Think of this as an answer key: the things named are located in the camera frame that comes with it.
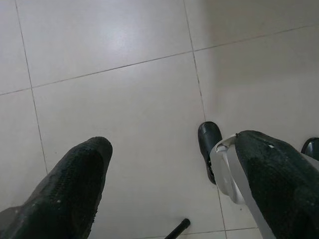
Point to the black metal rod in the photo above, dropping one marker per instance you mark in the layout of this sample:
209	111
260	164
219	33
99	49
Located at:
180	225

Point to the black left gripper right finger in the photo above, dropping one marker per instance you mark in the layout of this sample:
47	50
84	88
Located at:
279	189

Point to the black robot foot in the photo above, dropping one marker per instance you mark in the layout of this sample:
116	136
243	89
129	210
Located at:
209	134
312	148

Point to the white robot left leg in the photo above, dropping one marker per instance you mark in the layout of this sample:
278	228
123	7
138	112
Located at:
224	174

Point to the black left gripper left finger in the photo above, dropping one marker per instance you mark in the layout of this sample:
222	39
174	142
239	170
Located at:
62	194

